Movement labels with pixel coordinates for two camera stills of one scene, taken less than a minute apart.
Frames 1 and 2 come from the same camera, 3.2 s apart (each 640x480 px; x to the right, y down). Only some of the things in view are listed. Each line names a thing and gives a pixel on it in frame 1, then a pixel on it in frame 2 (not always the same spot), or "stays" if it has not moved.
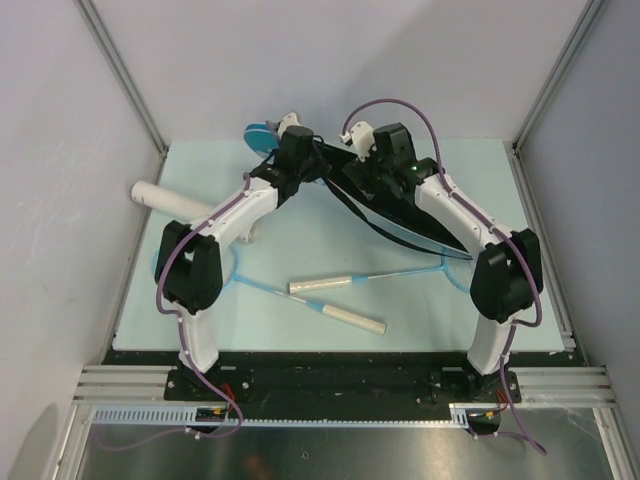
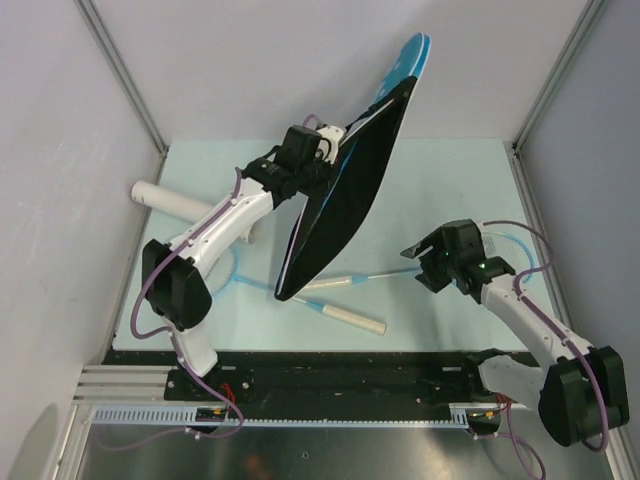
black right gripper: [360, 171] to [434, 280]
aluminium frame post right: [575, 40] stays
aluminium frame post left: [126, 79] stays
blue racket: [230, 275] stays
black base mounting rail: [462, 380] stays
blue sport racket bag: [406, 215] to [327, 218]
